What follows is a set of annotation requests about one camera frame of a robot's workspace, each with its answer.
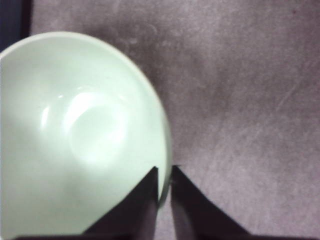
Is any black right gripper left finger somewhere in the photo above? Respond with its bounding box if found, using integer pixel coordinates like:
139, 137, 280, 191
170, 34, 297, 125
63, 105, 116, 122
15, 166, 159, 240

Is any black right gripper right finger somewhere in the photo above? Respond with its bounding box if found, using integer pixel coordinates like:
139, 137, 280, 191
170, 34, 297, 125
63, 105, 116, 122
171, 165, 320, 240

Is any light green ceramic bowl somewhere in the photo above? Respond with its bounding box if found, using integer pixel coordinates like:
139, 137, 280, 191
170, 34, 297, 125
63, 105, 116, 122
0, 32, 172, 237

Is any black rectangular tray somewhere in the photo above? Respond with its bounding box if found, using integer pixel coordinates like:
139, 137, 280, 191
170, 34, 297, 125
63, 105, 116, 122
0, 0, 32, 53

